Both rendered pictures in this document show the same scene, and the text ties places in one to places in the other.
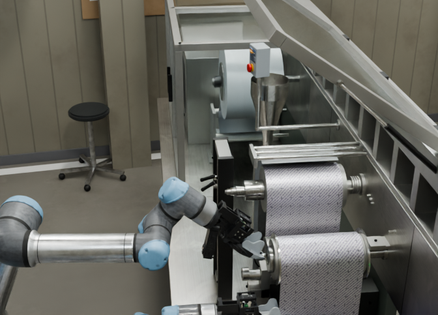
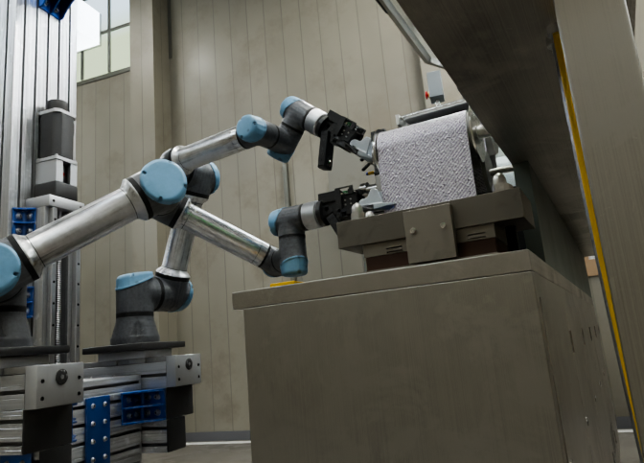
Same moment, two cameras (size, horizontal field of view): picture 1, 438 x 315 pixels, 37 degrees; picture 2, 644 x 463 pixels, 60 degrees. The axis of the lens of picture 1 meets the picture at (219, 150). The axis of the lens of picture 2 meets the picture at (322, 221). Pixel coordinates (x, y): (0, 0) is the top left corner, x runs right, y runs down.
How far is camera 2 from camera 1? 1.79 m
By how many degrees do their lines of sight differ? 50
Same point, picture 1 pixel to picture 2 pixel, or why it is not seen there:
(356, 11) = not seen: outside the picture
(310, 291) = (412, 169)
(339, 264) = (437, 129)
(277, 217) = not seen: hidden behind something
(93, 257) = (210, 143)
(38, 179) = not seen: hidden behind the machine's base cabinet
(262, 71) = (434, 90)
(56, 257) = (189, 151)
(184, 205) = (294, 109)
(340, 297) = (448, 173)
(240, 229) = (344, 125)
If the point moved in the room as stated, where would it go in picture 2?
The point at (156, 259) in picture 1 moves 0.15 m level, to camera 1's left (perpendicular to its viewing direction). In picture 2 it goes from (247, 124) to (208, 139)
